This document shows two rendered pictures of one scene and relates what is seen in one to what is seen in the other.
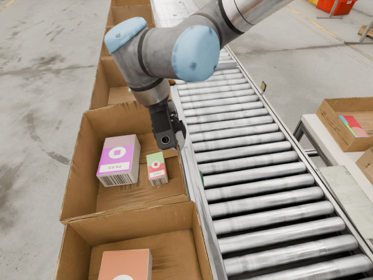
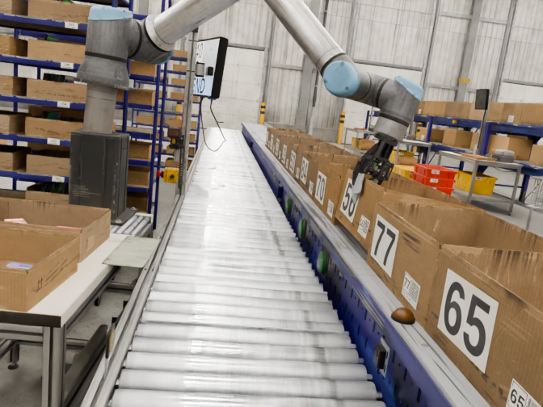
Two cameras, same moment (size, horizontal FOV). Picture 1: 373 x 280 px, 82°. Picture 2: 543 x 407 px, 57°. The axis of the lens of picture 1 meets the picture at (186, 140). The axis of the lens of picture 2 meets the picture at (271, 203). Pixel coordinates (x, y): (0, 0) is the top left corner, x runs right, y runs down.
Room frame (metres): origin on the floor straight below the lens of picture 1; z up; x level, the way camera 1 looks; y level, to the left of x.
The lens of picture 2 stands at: (1.91, -0.14, 1.27)
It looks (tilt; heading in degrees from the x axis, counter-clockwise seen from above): 11 degrees down; 183
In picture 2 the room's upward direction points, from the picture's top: 7 degrees clockwise
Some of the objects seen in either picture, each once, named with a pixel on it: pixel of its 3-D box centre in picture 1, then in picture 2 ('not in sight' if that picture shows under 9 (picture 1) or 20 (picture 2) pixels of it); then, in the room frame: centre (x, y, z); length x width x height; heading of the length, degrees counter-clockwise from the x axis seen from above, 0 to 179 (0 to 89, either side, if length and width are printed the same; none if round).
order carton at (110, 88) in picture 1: (135, 93); (457, 260); (0.80, 0.23, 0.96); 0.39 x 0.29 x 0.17; 10
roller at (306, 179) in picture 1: (257, 188); (239, 279); (0.47, -0.29, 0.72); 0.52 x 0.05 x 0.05; 100
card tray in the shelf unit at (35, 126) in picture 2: not in sight; (73, 128); (-0.83, -1.47, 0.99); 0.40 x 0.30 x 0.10; 97
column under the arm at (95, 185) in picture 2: not in sight; (99, 174); (0.04, -0.93, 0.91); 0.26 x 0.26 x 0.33; 6
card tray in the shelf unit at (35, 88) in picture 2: not in sight; (73, 92); (-0.83, -1.47, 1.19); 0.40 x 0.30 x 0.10; 100
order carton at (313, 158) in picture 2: not in sight; (338, 177); (-0.35, 0.02, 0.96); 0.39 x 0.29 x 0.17; 10
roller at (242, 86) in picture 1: (212, 90); not in sight; (1.18, -0.17, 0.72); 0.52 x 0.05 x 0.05; 100
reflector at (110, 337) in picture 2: (262, 90); (109, 355); (1.10, -0.45, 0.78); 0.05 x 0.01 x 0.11; 10
